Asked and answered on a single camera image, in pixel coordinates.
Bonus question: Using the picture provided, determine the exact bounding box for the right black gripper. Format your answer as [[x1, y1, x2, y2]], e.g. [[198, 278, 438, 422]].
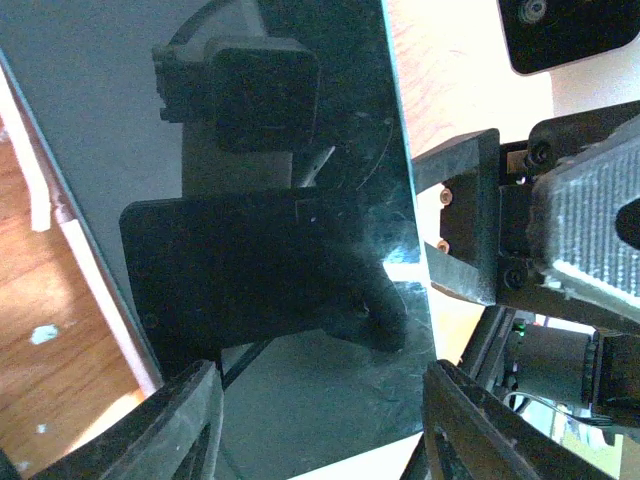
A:
[[411, 101, 639, 330]]

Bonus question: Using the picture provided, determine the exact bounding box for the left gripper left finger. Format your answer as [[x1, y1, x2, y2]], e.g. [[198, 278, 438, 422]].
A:
[[29, 358, 224, 480]]

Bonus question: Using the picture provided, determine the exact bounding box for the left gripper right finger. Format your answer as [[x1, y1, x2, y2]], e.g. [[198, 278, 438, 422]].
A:
[[401, 360, 610, 479]]

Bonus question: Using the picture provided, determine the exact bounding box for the black phone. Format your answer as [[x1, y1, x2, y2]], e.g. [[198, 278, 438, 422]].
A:
[[1, 1, 435, 479]]

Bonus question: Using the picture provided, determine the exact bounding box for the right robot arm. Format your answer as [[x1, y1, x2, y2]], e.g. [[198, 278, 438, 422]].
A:
[[412, 101, 639, 439]]

